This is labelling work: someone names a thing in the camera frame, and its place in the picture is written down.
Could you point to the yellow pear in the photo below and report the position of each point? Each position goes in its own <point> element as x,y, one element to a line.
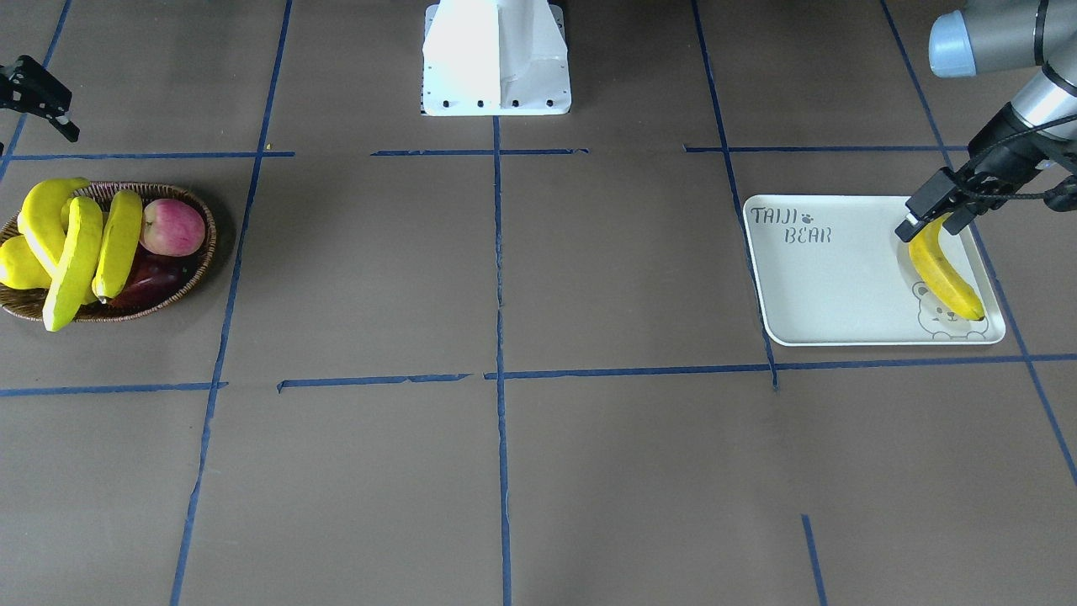
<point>20,268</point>

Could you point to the red apple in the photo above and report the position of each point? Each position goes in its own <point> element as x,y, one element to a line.
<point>172,228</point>

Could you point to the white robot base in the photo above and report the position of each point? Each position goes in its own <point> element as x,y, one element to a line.
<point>495,58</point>

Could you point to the yellow banana pale green side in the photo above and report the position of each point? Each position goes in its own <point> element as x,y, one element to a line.
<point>78,264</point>

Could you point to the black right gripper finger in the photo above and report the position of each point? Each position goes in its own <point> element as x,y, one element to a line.
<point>64,125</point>

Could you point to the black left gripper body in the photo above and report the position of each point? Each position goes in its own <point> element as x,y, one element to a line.
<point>999,135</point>

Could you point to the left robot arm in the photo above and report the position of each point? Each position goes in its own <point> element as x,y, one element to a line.
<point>1000,36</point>

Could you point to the white bear tray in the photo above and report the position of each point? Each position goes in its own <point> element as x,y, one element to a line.
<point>830,271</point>

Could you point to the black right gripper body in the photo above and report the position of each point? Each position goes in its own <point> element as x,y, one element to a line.
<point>30,89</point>

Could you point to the yellow banana curved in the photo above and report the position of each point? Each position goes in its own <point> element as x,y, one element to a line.
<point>40,219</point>

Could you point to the yellow banana with dark tip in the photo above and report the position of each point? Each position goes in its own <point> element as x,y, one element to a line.
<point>942,279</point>

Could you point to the dark purple eggplant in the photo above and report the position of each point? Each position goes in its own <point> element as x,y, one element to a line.
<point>153,279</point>

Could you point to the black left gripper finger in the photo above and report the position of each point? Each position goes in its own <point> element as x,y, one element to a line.
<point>952,222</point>
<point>933,199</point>

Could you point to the brown wicker basket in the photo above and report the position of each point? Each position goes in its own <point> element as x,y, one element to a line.
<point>103,193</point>

